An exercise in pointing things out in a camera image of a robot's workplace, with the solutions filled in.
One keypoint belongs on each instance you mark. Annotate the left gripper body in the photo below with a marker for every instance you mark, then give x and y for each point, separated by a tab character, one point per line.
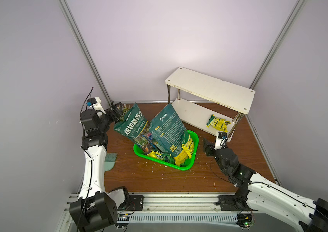
113	118

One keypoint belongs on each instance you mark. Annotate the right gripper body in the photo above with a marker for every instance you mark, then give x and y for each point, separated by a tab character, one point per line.
212	151

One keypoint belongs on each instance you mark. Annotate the dark green flower soil bag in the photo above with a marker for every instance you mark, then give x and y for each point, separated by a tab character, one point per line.
133	125

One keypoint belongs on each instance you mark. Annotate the teal and yellow fertilizer bag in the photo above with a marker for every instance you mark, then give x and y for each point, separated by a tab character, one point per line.
172	136

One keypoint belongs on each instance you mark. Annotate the yellow green packet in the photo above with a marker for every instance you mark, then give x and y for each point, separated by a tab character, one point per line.
159	156

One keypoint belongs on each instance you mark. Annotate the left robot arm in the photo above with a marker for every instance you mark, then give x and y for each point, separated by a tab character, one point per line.
96	208

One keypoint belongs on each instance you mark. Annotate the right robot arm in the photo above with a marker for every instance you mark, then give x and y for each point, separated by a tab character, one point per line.
256	192

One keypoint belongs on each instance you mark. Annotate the white two-tier shelf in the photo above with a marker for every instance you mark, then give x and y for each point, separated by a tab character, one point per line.
208	88

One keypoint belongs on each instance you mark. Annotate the potted artificial plant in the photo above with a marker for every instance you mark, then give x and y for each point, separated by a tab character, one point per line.
125	108

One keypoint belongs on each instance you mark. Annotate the green plastic basket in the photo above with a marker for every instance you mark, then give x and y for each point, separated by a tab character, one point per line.
187	165

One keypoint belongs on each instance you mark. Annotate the mint green hand brush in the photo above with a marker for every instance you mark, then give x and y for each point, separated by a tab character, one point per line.
110	160

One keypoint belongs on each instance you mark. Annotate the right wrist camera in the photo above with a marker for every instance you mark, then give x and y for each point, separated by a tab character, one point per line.
221	140

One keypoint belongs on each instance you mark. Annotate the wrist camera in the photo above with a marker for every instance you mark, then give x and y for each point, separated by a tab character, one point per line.
221	140
95	103

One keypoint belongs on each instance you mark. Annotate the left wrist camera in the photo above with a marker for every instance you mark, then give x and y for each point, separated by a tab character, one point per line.
95	103

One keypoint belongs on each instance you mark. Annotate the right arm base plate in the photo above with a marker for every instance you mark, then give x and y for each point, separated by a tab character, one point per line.
232	203

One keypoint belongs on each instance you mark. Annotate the aluminium front rail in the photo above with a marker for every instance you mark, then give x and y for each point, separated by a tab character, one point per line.
180	202

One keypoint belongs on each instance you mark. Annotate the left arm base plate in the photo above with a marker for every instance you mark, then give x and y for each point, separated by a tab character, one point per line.
135	203

